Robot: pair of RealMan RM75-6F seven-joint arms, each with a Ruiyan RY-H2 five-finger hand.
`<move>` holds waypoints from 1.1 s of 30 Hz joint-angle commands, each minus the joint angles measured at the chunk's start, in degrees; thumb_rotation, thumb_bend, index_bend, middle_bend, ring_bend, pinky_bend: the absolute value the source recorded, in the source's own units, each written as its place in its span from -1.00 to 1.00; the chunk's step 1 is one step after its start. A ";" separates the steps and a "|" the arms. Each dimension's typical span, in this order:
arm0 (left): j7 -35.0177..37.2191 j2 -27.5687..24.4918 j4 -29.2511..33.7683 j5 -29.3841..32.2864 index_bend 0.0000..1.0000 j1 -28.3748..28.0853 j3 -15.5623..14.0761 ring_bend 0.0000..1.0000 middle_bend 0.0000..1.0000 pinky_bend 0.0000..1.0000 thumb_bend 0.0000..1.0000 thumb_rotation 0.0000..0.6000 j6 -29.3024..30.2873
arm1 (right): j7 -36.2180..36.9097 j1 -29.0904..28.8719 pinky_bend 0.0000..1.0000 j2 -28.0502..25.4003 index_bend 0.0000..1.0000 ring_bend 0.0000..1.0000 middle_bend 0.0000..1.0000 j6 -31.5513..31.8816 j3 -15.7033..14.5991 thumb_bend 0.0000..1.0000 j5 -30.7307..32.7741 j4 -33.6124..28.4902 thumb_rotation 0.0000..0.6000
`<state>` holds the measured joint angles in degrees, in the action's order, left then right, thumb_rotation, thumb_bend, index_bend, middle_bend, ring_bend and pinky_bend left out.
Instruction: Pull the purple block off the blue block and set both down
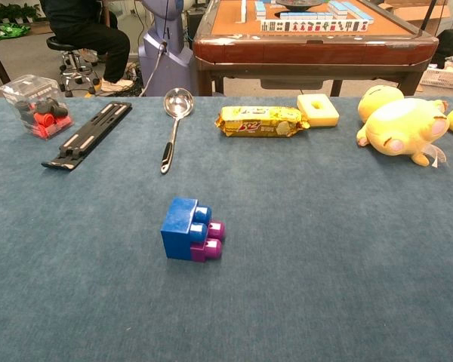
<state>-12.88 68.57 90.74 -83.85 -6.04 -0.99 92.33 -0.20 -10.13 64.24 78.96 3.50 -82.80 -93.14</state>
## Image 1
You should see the blue building block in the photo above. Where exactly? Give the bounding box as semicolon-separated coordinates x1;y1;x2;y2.
160;196;213;261

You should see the purple building block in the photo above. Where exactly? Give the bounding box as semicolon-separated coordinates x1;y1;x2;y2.
190;220;227;263

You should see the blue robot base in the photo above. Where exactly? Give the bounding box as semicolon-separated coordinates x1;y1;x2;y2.
137;0;196;97

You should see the yellow biscuit packet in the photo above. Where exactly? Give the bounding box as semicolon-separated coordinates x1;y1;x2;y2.
215;105;311;138

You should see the blue table cloth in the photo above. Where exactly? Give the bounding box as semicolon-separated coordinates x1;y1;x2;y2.
0;96;453;362

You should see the yellow sponge block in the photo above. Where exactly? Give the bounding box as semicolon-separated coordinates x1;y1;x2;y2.
297;94;341;128

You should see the black folding stand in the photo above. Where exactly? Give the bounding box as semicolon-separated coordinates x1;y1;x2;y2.
41;101;133;173

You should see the brown mahjong table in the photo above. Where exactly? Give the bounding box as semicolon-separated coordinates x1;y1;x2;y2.
192;0;440;97

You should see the row of mahjong tiles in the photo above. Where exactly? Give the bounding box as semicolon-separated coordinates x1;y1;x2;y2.
260;19;369;33

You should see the large yellow plush chick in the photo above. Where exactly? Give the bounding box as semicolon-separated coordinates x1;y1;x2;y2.
356;84;451;169

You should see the black rolling stool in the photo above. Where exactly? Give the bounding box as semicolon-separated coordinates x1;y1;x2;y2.
46;35;101;96

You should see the black dish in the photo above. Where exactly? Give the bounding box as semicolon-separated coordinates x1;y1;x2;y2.
275;0;328;11

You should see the seated person in black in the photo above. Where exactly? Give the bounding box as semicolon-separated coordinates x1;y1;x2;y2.
41;0;135;94

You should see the clear bag of red clips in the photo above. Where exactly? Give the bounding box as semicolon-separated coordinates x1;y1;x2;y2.
0;74;76;141

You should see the white plastic basket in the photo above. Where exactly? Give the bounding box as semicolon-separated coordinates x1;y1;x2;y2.
418;66;453;91

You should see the green plant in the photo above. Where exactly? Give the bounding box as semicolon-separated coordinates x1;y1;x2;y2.
0;3;43;42

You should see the steel ladle with black handle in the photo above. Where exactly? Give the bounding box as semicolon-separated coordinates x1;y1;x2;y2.
159;87;195;175

